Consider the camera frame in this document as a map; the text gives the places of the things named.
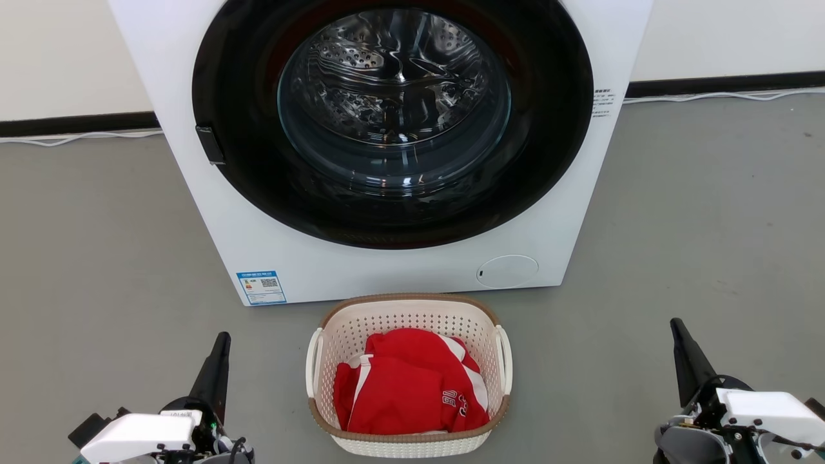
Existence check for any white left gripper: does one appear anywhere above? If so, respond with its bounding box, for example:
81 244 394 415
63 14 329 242
68 332 232 464

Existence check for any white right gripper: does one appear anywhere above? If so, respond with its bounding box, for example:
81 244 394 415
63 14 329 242
670 318 825 464

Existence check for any white plastic laundry basket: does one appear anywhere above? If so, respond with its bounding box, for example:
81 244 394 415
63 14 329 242
306 293 514 459

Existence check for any blue energy label sticker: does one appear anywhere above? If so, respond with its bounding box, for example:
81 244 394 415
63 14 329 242
236 270 288 306

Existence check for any white front-load washing machine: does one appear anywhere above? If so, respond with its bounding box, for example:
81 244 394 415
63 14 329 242
107 0 654 307

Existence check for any red and white garment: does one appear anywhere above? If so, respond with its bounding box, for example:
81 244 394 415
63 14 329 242
333 327 490 435

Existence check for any round white filter cover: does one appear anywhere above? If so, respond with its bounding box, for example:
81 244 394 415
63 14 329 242
476 255 539 289

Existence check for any black round washer door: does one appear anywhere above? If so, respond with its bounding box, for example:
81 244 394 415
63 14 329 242
191 0 594 250

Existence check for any black door latch handle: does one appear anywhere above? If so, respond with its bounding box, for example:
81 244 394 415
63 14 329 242
195 126 226 165

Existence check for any white floor cable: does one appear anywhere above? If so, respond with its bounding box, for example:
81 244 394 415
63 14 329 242
623 88 825 105
0 130 164 148

